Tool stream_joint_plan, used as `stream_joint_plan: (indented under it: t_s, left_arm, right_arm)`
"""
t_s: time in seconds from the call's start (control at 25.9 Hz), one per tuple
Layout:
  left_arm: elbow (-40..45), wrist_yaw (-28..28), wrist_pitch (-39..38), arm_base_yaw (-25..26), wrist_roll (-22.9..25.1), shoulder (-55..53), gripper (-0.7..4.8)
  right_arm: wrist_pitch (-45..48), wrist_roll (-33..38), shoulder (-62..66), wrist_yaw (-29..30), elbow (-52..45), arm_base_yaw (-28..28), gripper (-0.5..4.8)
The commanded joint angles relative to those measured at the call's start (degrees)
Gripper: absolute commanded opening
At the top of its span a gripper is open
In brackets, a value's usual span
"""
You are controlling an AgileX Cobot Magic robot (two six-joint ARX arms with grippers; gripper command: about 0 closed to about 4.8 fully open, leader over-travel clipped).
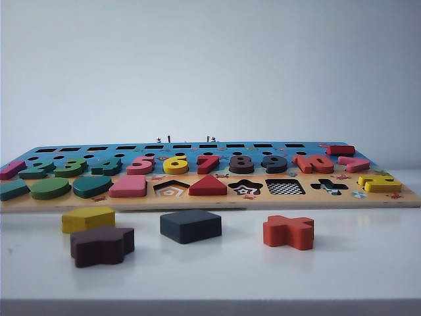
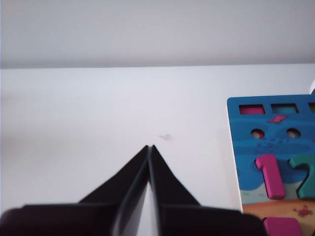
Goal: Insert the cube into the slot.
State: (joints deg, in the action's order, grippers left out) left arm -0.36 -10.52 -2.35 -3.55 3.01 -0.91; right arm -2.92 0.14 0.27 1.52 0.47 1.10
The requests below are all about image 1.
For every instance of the dark blue square block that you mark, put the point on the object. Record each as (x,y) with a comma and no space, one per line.
(190,225)

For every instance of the red number seven piece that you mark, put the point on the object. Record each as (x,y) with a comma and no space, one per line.
(207,166)

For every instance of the red triangle block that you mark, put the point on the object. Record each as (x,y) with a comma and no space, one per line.
(208,187)

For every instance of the brown number eight piece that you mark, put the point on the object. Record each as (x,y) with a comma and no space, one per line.
(241,169)

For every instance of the yellow number six piece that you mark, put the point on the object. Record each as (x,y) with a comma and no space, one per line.
(171,169)

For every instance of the colourful wooden puzzle board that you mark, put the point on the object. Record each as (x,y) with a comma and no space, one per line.
(217,200)

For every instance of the dark blue number nine piece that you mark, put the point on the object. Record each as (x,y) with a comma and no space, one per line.
(274,169)

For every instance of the pink number five piece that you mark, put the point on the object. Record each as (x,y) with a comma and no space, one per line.
(139,169)

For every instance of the pink trapezoid block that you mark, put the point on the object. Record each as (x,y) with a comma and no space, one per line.
(128,187)

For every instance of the orange number ten piece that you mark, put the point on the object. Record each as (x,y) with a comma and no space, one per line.
(312,166)

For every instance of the dark green number four piece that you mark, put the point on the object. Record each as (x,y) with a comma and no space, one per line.
(108,168)

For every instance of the orange cross block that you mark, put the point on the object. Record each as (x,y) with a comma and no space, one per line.
(286,232)

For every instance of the teal semicircle block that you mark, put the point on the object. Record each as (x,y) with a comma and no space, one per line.
(92,187)

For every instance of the red minus sign piece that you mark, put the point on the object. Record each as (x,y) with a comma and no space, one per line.
(340,150)

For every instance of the yellow pentagon block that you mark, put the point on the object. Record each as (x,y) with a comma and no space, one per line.
(85,219)

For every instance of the green number three piece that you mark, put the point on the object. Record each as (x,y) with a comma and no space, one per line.
(70,168)

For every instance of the dark brown star block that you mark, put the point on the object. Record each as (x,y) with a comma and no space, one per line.
(98,247)

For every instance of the pink math sign piece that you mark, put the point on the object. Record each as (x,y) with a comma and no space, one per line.
(355,164)

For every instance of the green oval block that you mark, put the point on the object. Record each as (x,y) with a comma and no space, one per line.
(49,189)

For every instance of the green number two piece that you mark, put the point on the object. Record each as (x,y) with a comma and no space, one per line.
(39,168)

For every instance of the yellow math sign piece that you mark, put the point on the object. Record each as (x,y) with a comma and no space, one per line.
(381,186)

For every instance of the magenta number one piece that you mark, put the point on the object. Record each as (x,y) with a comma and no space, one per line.
(11,169)

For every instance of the teal parallelogram block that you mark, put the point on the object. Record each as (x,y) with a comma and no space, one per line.
(13,191)

